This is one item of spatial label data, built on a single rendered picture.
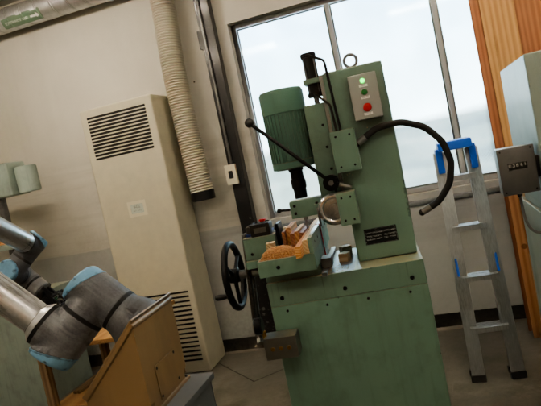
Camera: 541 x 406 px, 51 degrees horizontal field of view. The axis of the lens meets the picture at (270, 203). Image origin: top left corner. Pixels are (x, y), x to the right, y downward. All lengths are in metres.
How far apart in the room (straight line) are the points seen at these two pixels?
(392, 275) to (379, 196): 0.30
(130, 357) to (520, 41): 2.62
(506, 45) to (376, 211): 1.61
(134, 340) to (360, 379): 0.86
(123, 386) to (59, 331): 0.29
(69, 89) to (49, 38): 0.38
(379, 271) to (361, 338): 0.26
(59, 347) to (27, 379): 2.13
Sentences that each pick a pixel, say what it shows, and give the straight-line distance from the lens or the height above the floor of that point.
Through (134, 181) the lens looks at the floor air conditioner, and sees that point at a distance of 3.74.
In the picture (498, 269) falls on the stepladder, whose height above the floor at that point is 0.52.
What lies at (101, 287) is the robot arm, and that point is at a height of 0.95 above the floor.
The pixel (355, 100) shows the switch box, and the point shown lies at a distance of 2.09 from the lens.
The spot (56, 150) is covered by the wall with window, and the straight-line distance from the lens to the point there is 4.39.
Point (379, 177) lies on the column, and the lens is 2.15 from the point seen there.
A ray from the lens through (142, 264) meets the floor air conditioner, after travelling 3.81.
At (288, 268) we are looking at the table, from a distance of 2.03.
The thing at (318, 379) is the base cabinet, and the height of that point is 0.42.
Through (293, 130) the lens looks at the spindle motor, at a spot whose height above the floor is 1.34.
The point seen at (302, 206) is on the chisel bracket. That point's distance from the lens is 2.25.
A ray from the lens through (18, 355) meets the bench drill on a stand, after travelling 4.11.
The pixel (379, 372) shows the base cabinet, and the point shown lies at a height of 0.41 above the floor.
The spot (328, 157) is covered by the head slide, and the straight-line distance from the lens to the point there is 2.19.
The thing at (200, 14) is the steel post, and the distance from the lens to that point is 3.81.
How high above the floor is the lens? 1.25
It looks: 4 degrees down
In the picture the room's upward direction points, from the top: 12 degrees counter-clockwise
